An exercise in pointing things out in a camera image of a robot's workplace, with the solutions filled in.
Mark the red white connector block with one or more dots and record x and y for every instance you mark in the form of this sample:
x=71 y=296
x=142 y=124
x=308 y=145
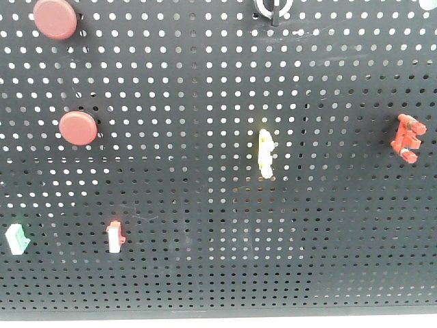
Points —
x=115 y=237

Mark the black perforated pegboard panel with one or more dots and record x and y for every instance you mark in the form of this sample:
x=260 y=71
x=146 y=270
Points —
x=179 y=91

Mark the white table frame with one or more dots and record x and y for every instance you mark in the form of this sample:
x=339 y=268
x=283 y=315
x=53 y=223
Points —
x=215 y=313

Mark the red push button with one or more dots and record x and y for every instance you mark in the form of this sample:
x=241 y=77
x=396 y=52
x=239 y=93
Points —
x=56 y=19
x=78 y=128

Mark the green white connector block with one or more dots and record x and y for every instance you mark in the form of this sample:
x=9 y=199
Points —
x=16 y=239

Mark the red terminal block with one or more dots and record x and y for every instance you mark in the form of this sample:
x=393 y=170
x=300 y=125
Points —
x=406 y=139

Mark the yellow terminal block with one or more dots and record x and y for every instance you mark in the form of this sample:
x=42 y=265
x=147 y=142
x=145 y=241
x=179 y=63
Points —
x=264 y=157

